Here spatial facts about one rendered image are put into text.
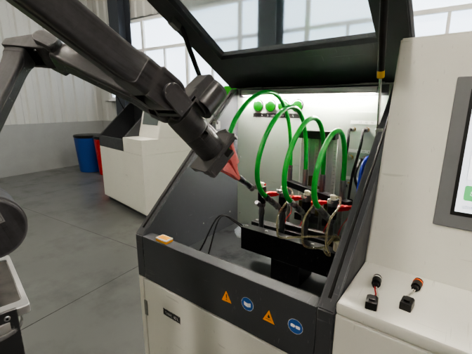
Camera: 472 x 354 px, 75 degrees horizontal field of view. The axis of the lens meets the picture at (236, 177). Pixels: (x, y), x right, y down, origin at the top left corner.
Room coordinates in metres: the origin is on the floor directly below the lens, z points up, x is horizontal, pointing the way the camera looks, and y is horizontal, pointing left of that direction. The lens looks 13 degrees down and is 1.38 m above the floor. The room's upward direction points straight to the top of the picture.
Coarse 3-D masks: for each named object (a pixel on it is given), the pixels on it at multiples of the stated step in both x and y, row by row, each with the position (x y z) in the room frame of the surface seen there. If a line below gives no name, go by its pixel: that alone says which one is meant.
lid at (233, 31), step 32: (160, 0) 1.07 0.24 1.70; (192, 0) 1.05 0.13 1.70; (224, 0) 1.00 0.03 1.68; (256, 0) 0.96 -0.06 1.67; (288, 0) 0.92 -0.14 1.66; (320, 0) 0.89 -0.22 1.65; (352, 0) 0.85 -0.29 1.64; (192, 32) 1.17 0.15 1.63; (224, 32) 1.14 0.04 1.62; (256, 32) 1.08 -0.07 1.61; (288, 32) 1.03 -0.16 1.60; (320, 32) 0.99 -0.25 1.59; (352, 32) 0.95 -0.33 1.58; (224, 64) 1.28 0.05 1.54; (256, 64) 1.21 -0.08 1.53; (288, 64) 1.15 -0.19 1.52; (320, 64) 1.09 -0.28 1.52; (352, 64) 1.03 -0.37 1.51
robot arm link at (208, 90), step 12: (168, 84) 0.53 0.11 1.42; (192, 84) 0.61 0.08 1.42; (204, 84) 0.61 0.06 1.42; (216, 84) 0.62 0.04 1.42; (168, 96) 0.53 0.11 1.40; (180, 96) 0.54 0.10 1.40; (192, 96) 0.58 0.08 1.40; (204, 96) 0.60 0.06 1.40; (216, 96) 0.61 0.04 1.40; (180, 108) 0.54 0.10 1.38; (216, 108) 0.62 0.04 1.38
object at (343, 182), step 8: (336, 128) 0.83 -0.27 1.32; (328, 136) 0.78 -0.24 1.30; (344, 136) 0.86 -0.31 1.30; (328, 144) 0.77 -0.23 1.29; (344, 144) 0.88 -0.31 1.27; (320, 152) 0.75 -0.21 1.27; (344, 152) 0.89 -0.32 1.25; (320, 160) 0.74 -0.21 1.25; (344, 160) 0.89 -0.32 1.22; (344, 168) 0.89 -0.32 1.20; (344, 176) 0.89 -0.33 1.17; (312, 184) 0.72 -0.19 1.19; (344, 184) 0.89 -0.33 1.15; (312, 192) 0.72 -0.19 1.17; (344, 192) 0.89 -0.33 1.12; (312, 200) 0.73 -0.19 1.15; (320, 208) 0.74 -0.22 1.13; (328, 216) 0.79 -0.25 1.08
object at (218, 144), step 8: (208, 128) 0.60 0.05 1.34; (208, 136) 0.59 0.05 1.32; (216, 136) 0.62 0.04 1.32; (224, 136) 0.65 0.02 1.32; (232, 136) 0.63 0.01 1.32; (192, 144) 0.59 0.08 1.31; (200, 144) 0.59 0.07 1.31; (208, 144) 0.60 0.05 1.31; (216, 144) 0.61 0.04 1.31; (224, 144) 0.62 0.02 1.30; (200, 152) 0.60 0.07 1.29; (208, 152) 0.60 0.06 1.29; (216, 152) 0.61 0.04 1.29; (224, 152) 0.62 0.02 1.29; (200, 160) 0.63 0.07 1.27; (208, 160) 0.61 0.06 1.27; (216, 160) 0.60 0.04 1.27; (192, 168) 0.63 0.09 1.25; (200, 168) 0.61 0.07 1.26; (208, 168) 0.59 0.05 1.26
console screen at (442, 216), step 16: (464, 80) 0.74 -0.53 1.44; (464, 96) 0.73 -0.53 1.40; (464, 112) 0.72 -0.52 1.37; (464, 128) 0.71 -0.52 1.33; (448, 144) 0.71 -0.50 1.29; (464, 144) 0.70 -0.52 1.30; (448, 160) 0.70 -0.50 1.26; (464, 160) 0.69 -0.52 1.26; (448, 176) 0.69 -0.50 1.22; (464, 176) 0.68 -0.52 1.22; (448, 192) 0.68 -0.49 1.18; (464, 192) 0.67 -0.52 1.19; (448, 208) 0.67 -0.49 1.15; (464, 208) 0.66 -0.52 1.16; (448, 224) 0.66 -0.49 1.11; (464, 224) 0.65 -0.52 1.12
